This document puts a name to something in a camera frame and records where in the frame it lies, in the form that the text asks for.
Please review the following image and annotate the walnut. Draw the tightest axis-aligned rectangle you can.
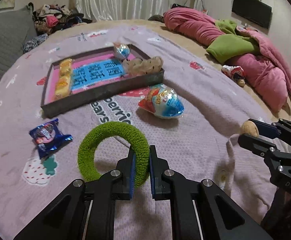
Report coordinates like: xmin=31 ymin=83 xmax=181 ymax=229
xmin=240 ymin=120 xmax=259 ymax=138

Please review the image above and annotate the green fuzzy hair scrunchie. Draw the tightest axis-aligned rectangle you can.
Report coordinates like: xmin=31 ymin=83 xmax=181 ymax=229
xmin=77 ymin=121 xmax=150 ymax=187

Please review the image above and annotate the blue Oreo cookie packet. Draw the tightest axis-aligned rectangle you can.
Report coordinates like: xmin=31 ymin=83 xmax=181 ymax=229
xmin=29 ymin=118 xmax=73 ymax=159

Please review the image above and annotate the large surprise egg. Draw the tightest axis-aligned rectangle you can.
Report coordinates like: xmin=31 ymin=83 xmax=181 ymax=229
xmin=138 ymin=84 xmax=184 ymax=119

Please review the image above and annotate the yellow cake snack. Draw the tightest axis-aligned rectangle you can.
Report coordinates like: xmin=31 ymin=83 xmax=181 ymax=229
xmin=54 ymin=76 xmax=71 ymax=100
xmin=59 ymin=58 xmax=72 ymax=77

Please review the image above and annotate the pink rolled quilt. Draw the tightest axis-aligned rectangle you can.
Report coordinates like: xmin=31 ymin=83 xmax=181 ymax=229
xmin=163 ymin=7 xmax=291 ymax=112

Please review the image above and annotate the red white small sock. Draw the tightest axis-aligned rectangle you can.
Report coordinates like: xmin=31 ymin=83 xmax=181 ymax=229
xmin=221 ymin=65 xmax=246 ymax=87

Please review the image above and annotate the green fleece blanket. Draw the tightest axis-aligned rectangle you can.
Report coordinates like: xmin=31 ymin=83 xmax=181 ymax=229
xmin=206 ymin=20 xmax=260 ymax=63

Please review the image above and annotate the shallow dark cardboard tray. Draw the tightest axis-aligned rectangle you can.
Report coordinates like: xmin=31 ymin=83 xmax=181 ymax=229
xmin=41 ymin=47 xmax=164 ymax=118

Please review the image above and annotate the pink blue children's book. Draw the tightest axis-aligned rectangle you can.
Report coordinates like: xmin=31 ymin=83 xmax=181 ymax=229
xmin=44 ymin=52 xmax=132 ymax=104

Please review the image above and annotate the yellow cake snack in tray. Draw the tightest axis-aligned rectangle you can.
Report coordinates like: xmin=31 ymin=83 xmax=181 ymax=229
xmin=59 ymin=58 xmax=72 ymax=77

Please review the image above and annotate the small wrapped surprise egg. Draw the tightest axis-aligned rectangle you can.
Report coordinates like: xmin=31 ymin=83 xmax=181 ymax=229
xmin=114 ymin=42 xmax=130 ymax=61

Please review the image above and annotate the blue floral fabric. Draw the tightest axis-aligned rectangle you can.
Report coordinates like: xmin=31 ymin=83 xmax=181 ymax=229
xmin=22 ymin=34 xmax=48 ymax=54

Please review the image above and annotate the pile of clothes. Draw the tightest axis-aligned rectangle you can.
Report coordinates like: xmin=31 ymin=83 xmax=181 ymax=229
xmin=32 ymin=4 xmax=93 ymax=36

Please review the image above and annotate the grey quilted headboard cover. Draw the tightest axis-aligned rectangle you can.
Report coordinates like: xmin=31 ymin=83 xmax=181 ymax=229
xmin=0 ymin=6 xmax=37 ymax=80

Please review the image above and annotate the black wall television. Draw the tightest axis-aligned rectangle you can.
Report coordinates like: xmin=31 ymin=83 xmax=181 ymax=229
xmin=232 ymin=0 xmax=272 ymax=29

